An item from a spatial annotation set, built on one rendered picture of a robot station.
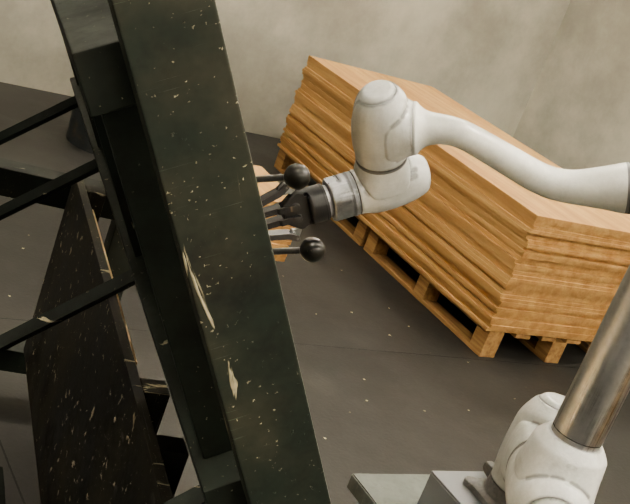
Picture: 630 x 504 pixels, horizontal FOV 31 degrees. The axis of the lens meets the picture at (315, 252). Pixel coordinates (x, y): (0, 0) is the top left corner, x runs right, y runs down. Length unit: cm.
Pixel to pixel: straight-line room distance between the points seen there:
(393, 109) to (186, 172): 82
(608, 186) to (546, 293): 353
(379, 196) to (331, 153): 468
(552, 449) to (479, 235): 357
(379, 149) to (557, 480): 70
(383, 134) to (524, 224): 341
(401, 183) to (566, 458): 60
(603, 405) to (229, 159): 107
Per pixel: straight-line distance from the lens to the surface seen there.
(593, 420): 217
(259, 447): 152
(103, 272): 290
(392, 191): 219
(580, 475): 219
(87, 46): 132
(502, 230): 559
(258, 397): 147
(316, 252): 163
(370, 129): 208
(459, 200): 587
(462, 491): 249
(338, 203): 218
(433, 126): 211
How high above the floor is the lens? 196
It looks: 19 degrees down
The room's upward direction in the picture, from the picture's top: 21 degrees clockwise
